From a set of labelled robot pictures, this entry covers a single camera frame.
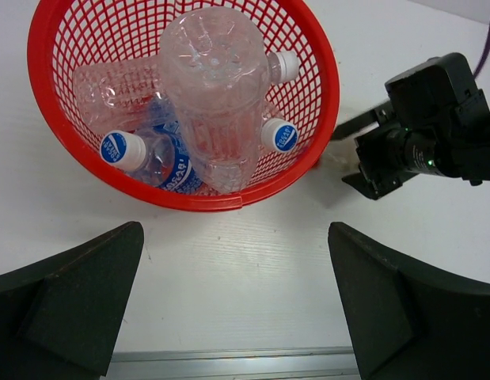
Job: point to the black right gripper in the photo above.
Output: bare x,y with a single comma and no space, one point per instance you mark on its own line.
377,177

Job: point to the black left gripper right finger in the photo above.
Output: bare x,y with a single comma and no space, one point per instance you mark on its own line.
408,319

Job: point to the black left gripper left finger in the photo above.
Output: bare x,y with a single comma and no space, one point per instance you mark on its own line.
60,317

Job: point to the blue label bottle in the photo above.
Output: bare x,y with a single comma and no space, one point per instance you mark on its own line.
152,156
277,135

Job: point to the clear bottle sideways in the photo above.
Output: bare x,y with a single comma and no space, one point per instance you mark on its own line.
215,73

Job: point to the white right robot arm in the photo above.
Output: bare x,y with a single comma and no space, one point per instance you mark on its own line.
435,122

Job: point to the red mesh plastic bin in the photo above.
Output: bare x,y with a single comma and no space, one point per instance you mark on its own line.
64,35

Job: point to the aluminium front rail frame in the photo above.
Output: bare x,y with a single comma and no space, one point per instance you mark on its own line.
292,363

